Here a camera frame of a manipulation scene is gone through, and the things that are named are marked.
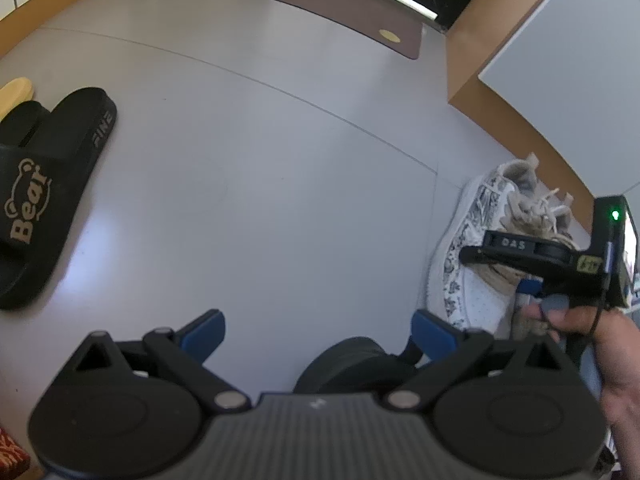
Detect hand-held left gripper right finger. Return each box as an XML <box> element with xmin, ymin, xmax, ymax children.
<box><xmin>385</xmin><ymin>309</ymin><xmax>568</xmax><ymax>411</ymax></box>

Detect black cable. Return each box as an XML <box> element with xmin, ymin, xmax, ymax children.
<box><xmin>587</xmin><ymin>240</ymin><xmax>615</xmax><ymax>336</ymax></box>

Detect black slide slipper tan print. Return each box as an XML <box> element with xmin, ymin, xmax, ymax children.
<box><xmin>0</xmin><ymin>101</ymin><xmax>51</xmax><ymax>148</ymax></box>
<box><xmin>0</xmin><ymin>87</ymin><xmax>118</xmax><ymax>311</ymax></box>

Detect person's right hand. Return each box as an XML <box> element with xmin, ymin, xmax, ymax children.
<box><xmin>520</xmin><ymin>304</ymin><xmax>640</xmax><ymax>402</ymax></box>

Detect person's right forearm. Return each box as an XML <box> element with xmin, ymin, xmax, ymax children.
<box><xmin>602</xmin><ymin>390</ymin><xmax>640</xmax><ymax>466</ymax></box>

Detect brown door mat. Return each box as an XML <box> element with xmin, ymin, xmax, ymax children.
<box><xmin>199</xmin><ymin>0</ymin><xmax>425</xmax><ymax>61</ymax></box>

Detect white sneaker beige laces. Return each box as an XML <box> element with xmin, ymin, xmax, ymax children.
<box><xmin>424</xmin><ymin>152</ymin><xmax>583</xmax><ymax>343</ymax></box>

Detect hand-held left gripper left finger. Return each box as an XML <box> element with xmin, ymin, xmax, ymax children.
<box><xmin>70</xmin><ymin>309</ymin><xmax>251</xmax><ymax>413</ymax></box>

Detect red patterned cloth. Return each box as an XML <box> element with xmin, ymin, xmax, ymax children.
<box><xmin>0</xmin><ymin>426</ymin><xmax>27</xmax><ymax>478</ymax></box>

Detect pale yellow slipper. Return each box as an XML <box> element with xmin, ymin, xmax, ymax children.
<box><xmin>0</xmin><ymin>77</ymin><xmax>34</xmax><ymax>117</ymax></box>

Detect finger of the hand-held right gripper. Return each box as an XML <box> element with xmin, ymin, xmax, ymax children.
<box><xmin>515</xmin><ymin>278</ymin><xmax>547</xmax><ymax>307</ymax></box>
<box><xmin>459</xmin><ymin>245</ymin><xmax>502</xmax><ymax>268</ymax></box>

